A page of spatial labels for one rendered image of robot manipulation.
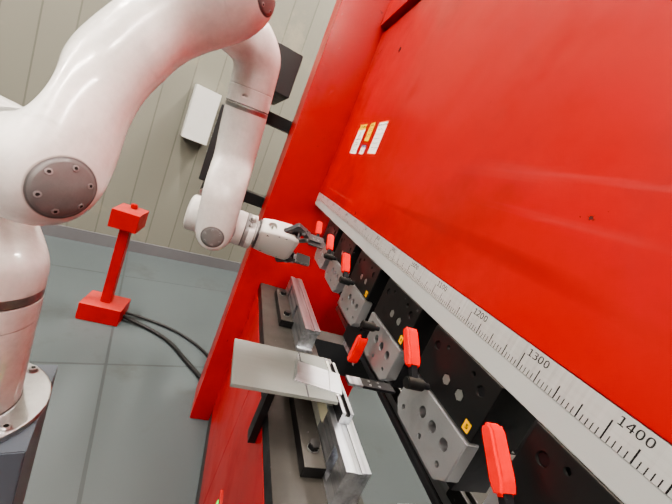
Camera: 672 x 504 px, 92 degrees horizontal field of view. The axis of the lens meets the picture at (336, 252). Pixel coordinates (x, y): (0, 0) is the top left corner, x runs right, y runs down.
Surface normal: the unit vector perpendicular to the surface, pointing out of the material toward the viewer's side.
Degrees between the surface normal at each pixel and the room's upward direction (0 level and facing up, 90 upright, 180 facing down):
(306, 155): 90
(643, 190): 90
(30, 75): 90
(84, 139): 62
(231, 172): 48
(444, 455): 90
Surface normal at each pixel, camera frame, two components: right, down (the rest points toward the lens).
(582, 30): -0.89, -0.31
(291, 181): 0.23, 0.30
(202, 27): 0.49, 0.79
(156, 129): 0.44, 0.37
